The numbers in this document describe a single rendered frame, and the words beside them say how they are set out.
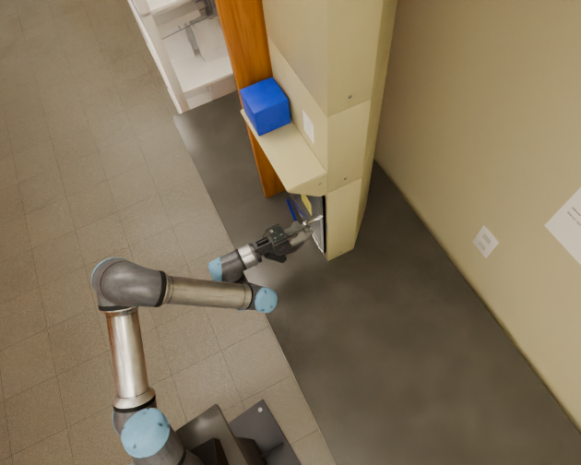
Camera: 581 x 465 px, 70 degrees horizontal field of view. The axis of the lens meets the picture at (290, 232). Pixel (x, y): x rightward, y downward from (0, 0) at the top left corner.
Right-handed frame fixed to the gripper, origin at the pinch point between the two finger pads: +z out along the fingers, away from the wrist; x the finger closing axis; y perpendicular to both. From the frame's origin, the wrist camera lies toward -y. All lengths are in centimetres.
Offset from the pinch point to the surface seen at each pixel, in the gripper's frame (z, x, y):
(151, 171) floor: -54, 159, -109
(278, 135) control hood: -1.2, 11.3, 37.0
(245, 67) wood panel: -1, 30, 46
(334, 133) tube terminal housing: 6, -7, 50
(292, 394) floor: -30, -25, -115
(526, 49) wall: 48, -16, 61
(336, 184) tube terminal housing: 7.2, -6.4, 29.3
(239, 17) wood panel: 0, 30, 61
